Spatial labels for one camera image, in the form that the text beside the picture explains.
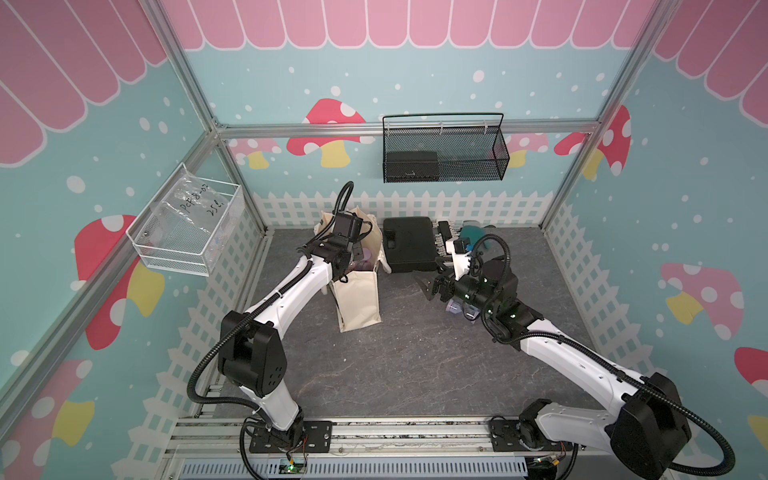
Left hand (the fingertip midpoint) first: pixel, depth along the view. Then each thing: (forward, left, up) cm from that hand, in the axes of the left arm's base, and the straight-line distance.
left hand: (348, 250), depth 88 cm
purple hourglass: (-10, -34, -16) cm, 38 cm away
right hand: (-12, -21, +8) cm, 26 cm away
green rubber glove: (+26, -45, -19) cm, 55 cm away
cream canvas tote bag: (-14, -4, -1) cm, 15 cm away
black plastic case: (+13, -19, -12) cm, 26 cm away
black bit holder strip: (+24, -33, -18) cm, 45 cm away
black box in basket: (+19, -19, +16) cm, 32 cm away
